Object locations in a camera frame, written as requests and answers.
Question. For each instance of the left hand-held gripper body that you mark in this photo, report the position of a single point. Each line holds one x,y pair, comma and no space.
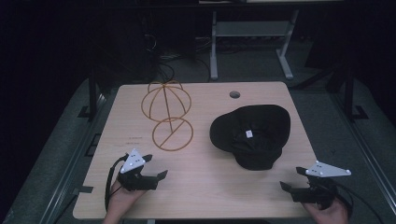
132,163

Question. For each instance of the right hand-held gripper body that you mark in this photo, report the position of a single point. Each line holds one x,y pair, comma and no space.
323,170

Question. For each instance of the person's left hand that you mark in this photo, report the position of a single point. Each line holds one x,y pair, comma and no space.
120,200

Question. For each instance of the person's right hand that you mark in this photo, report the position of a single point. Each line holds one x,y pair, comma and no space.
333,214

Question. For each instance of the black baseball cap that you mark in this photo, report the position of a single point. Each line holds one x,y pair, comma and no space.
252,137

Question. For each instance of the black metal stand post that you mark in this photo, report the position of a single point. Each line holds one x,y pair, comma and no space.
349,93
92,93

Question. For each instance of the grey metal desk frame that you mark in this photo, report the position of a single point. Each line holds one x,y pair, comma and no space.
252,28

